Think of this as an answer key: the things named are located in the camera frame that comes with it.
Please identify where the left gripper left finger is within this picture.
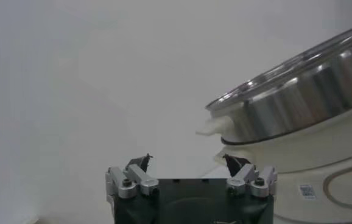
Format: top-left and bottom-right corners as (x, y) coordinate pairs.
(105, 153), (160, 200)

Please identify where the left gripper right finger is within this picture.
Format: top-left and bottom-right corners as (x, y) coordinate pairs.
(222, 153), (278, 199)

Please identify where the steel steamer basket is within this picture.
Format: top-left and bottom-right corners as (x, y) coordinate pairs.
(205, 20), (352, 146)

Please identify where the cream electric cooker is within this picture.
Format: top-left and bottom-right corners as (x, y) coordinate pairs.
(195, 100), (352, 224)

